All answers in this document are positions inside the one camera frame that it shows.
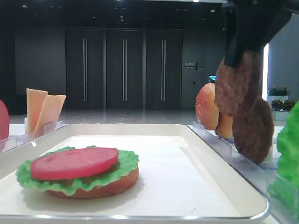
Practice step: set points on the bread slice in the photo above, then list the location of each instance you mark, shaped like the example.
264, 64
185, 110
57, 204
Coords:
224, 127
207, 112

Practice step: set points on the clear cheese holder rail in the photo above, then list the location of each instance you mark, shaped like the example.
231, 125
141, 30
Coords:
47, 128

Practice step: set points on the clear patty holder rail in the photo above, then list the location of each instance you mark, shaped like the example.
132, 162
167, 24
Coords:
269, 165

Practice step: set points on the right cheese slice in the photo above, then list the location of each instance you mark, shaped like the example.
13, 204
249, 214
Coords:
51, 110

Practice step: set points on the tomato slice on lettuce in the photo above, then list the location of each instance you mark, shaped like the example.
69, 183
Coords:
73, 164

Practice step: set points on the left cheese slice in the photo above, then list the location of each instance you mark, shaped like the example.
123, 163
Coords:
35, 99

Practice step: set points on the dark triple door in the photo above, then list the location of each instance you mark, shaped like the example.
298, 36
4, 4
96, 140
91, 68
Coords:
123, 68

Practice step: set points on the white serving tray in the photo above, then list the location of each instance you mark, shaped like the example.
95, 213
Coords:
182, 181

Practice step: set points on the clear bread holder rail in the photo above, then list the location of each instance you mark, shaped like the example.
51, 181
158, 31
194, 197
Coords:
198, 125

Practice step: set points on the green lettuce leaf in holder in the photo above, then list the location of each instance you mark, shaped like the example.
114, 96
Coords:
288, 146

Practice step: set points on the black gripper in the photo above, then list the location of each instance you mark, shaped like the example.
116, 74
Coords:
251, 24

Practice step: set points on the clear tomato holder rail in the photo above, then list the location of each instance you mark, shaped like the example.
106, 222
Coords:
8, 144

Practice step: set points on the small lit wall screen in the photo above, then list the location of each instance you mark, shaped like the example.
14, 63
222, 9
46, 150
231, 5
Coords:
212, 78

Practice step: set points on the front bread slice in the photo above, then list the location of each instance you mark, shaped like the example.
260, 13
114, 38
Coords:
224, 127

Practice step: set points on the clear lettuce holder rail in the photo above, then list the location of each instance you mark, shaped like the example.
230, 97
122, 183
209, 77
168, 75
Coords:
284, 198

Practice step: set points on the brown meat patty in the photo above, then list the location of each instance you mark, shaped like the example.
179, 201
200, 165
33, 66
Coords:
237, 89
253, 133

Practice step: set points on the cheese slice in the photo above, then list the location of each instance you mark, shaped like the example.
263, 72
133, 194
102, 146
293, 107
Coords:
35, 99
51, 110

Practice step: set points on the red tomato slice in holder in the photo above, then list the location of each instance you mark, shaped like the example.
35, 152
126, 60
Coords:
4, 121

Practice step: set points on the bottom bun on tray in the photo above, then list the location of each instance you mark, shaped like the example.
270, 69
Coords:
112, 189

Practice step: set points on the lettuce leaf on bun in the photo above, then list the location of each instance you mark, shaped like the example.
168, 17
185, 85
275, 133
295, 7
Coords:
127, 161

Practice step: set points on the rear bread slice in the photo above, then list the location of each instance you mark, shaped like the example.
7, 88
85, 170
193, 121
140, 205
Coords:
207, 112

